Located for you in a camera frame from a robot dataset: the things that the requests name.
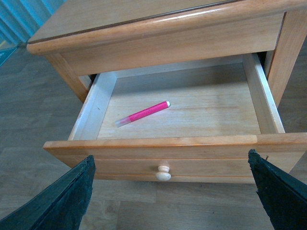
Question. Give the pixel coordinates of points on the drawer knob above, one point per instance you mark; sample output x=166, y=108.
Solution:
x=163, y=173

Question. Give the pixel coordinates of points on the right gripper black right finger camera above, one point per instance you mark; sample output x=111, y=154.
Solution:
x=283, y=197

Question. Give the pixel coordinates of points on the pink marker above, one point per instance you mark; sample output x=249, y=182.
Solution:
x=143, y=113

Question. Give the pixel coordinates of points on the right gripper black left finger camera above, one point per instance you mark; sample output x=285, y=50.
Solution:
x=61, y=206

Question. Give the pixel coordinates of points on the wooden drawer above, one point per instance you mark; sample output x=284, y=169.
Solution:
x=220, y=109

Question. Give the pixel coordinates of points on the wooden nightstand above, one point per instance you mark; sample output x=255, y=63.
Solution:
x=85, y=37

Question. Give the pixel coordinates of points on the grey pleated curtain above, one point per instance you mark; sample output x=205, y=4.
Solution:
x=21, y=19

